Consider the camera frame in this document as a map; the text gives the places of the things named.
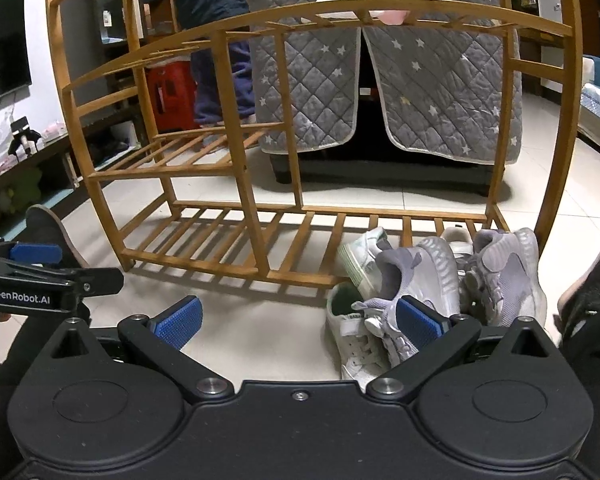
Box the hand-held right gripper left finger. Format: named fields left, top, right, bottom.
left=52, top=296, right=234, bottom=403

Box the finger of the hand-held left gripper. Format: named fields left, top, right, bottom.
left=0, top=259, right=125, bottom=297
left=0, top=241, right=63, bottom=268

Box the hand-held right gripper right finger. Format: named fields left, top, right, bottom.
left=366, top=296, right=548, bottom=403

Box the purple dial sneaker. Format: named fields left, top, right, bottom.
left=459, top=228, right=549, bottom=329
left=352, top=236, right=462, bottom=367

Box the bamboo shoe rack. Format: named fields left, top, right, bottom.
left=45, top=0, right=586, bottom=286

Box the white green-lined sneaker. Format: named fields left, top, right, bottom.
left=325, top=282, right=391, bottom=382
left=337, top=226, right=395, bottom=302

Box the white mesh orange-soled sneaker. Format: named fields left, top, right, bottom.
left=439, top=226, right=476, bottom=263

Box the person's left black shoe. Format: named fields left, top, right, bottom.
left=24, top=205, right=92, bottom=273

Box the green plush toy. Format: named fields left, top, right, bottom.
left=0, top=167, right=43, bottom=221

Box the person's left leg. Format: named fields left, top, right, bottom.
left=0, top=305, right=93, bottom=480

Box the dark tv cabinet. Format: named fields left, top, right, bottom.
left=0, top=110, right=148, bottom=226

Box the black toy figure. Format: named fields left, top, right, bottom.
left=7, top=117, right=43, bottom=157

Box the black table base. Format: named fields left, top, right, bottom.
left=270, top=85, right=506, bottom=196

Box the red plastic stool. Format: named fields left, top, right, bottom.
left=146, top=62, right=201, bottom=132

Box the black flat television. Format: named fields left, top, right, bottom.
left=0, top=0, right=33, bottom=110

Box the grey quilted star blanket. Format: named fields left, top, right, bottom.
left=240, top=0, right=523, bottom=166

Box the dark open shelf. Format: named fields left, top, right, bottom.
left=95, top=0, right=181, bottom=111

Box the pale pink item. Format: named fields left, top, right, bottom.
left=317, top=0, right=412, bottom=27

